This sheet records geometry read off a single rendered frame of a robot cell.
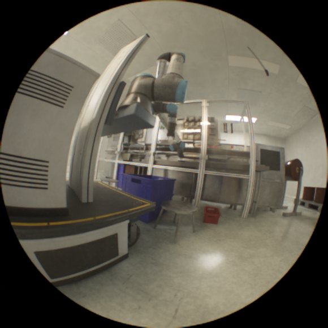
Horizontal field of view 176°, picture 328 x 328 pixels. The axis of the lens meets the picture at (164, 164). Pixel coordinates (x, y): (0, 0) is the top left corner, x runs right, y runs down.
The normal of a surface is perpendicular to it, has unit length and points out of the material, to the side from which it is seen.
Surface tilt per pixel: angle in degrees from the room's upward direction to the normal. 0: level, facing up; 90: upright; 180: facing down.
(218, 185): 90
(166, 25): 180
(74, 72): 90
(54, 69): 90
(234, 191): 90
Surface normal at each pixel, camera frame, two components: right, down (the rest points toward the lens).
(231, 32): -0.14, 0.99
